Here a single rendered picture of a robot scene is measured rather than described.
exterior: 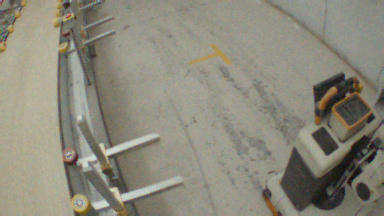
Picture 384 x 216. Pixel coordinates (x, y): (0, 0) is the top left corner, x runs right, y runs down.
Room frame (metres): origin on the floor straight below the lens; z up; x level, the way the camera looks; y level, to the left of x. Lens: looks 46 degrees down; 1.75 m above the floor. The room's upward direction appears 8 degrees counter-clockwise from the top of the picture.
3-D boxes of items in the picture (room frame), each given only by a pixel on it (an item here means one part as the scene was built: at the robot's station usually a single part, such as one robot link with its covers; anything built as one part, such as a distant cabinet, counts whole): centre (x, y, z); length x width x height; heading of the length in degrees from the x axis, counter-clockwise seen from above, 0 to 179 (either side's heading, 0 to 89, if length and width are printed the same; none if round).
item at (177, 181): (0.47, 0.28, 0.83); 0.43 x 0.03 x 0.04; 108
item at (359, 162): (0.40, -0.88, 0.68); 0.28 x 0.27 x 0.25; 108
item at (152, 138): (0.70, 0.36, 0.81); 0.43 x 0.03 x 0.04; 108
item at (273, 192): (0.54, -0.77, 0.16); 0.67 x 0.64 x 0.25; 18
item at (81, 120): (0.65, 0.39, 0.87); 0.04 x 0.04 x 0.48; 18
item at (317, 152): (0.63, -0.74, 0.59); 0.55 x 0.34 x 0.83; 108
